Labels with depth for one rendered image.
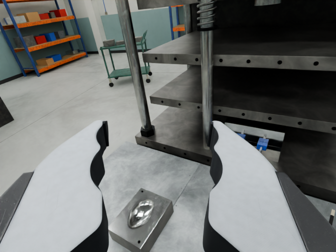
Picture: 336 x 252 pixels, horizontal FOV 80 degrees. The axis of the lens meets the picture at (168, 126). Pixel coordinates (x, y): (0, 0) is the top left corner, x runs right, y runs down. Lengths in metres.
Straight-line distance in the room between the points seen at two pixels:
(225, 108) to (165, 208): 0.55
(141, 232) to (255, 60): 0.77
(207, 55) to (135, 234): 0.74
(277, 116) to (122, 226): 0.77
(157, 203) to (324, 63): 0.78
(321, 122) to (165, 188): 0.70
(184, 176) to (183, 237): 0.29
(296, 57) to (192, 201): 0.68
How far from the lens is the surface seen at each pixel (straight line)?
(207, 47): 0.92
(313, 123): 1.01
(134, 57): 1.12
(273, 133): 1.04
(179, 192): 0.93
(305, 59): 0.91
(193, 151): 1.15
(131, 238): 0.77
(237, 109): 1.02
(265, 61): 0.92
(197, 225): 0.84
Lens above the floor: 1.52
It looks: 32 degrees down
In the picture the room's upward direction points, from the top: 8 degrees counter-clockwise
